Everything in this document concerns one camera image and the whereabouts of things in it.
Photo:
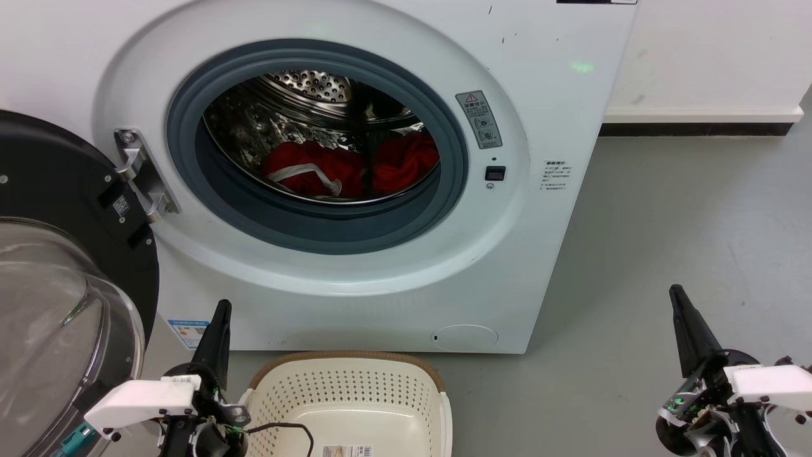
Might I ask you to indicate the grey rubber door gasket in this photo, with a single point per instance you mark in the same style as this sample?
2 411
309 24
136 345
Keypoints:
317 228

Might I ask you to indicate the black door latch socket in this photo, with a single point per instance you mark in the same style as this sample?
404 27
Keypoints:
495 173

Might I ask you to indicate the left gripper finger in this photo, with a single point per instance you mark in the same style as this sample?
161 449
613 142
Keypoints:
216 343

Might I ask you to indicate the QR code sticker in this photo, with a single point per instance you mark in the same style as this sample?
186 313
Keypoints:
121 206

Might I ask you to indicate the grey warning sticker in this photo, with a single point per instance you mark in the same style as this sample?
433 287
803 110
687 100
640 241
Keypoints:
479 120

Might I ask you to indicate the red garment with white stripes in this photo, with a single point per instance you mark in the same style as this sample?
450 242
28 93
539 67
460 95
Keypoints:
292 155

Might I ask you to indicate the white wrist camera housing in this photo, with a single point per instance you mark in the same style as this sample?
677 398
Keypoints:
139 400
774 384

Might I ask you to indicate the cream perforated laundry basket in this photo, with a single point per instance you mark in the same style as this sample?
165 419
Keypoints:
355 393

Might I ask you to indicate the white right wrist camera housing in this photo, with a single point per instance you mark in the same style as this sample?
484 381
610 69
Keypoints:
774 384

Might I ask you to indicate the black baseboard strip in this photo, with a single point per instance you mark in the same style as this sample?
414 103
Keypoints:
698 129

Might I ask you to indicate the round filter cover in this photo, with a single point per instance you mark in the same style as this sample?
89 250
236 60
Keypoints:
466 337

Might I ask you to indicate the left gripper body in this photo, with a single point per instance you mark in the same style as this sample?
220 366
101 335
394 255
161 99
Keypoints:
209 438

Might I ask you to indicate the blue energy label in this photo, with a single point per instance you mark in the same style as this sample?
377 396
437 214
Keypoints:
187 333

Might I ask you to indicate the white front-load washing machine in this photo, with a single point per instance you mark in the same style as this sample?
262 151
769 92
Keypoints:
539 254

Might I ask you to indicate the perforated steel drum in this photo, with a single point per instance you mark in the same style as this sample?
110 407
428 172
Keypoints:
254 127

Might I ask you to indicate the metal door hinge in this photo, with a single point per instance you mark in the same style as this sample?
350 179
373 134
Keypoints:
143 178

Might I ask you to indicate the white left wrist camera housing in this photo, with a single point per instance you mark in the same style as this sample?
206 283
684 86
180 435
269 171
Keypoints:
139 400

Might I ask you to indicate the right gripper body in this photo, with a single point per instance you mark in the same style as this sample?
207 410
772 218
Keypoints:
704 425

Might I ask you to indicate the printed product label with barcode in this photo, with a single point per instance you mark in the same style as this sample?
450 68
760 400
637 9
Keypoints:
347 451

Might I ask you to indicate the small text sticker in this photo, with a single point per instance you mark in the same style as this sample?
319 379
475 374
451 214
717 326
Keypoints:
556 174

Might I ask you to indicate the plain red garment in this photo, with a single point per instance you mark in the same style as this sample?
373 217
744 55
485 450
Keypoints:
406 162

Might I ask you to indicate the black glass washer door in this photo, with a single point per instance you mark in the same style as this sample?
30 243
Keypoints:
51 190

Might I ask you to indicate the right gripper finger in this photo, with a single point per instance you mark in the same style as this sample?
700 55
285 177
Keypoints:
691 330

